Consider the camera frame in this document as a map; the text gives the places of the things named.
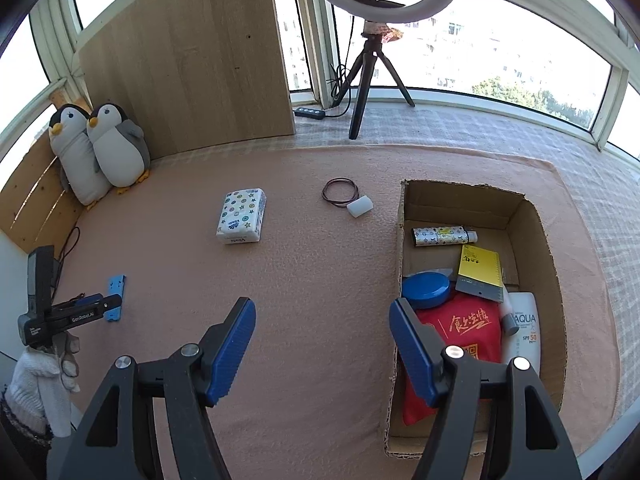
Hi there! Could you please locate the patterned white tissue pack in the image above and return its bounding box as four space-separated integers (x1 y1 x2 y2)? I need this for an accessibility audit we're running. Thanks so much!
216 188 267 245

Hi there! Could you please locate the small white plastic box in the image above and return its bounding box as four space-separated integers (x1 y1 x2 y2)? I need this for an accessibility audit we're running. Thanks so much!
346 195 373 218

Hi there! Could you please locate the dark purple wire loop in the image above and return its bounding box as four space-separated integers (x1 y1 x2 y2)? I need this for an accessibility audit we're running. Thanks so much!
321 176 360 208

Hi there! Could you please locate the white gloved left hand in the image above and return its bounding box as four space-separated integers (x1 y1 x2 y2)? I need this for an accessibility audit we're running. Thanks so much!
4 332 80 438

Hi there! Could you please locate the red fabric pouch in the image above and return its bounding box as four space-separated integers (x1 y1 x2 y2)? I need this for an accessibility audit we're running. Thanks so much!
402 290 504 426

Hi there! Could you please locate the blue round lid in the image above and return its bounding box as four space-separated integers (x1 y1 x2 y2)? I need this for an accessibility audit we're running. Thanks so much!
401 271 451 310

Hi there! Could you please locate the small grey-capped white bottle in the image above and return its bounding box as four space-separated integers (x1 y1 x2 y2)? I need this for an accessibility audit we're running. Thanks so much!
499 286 520 337

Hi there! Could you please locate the yellow grey booklet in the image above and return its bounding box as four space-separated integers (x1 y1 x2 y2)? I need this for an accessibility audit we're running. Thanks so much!
456 244 503 304

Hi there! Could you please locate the brown cardboard box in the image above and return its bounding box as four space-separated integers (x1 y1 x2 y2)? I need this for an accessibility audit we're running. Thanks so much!
383 179 568 460

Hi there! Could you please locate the white aqua sunscreen tube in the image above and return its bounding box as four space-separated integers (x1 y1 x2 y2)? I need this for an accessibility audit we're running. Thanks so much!
502 292 541 373

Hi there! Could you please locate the right penguin plush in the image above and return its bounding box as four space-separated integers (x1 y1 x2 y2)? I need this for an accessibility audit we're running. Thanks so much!
87 102 151 194

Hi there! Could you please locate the penguin plush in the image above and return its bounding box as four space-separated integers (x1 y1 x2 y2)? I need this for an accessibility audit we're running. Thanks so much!
87 102 151 194
49 103 112 209

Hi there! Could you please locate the left penguin plush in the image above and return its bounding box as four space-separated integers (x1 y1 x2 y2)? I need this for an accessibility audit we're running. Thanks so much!
49 103 112 209

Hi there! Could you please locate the light wooden board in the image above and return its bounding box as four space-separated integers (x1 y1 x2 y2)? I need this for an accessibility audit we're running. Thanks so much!
77 0 295 158

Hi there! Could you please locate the black tripod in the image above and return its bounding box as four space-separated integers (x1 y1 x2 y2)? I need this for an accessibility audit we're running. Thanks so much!
331 22 416 140

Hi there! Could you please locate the black cable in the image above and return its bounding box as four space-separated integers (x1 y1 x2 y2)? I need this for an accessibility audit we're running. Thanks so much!
52 224 82 302

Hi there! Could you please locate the black inline cable controller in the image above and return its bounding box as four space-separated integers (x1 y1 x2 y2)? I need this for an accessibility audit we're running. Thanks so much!
294 106 326 120

